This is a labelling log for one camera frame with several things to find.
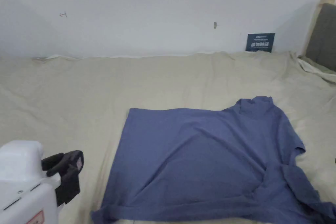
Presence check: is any dark blue printed card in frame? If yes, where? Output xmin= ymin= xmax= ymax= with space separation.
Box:
xmin=245 ymin=33 xmax=276 ymax=52

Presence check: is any dark blue shirt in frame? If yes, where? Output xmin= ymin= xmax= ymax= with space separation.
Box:
xmin=90 ymin=96 xmax=336 ymax=224

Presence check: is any bed with beige sheet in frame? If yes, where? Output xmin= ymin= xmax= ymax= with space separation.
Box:
xmin=0 ymin=50 xmax=336 ymax=224

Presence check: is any grey padded headboard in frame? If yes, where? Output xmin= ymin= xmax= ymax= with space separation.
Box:
xmin=299 ymin=0 xmax=336 ymax=73

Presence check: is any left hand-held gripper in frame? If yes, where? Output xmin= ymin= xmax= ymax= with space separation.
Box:
xmin=0 ymin=140 xmax=84 ymax=224

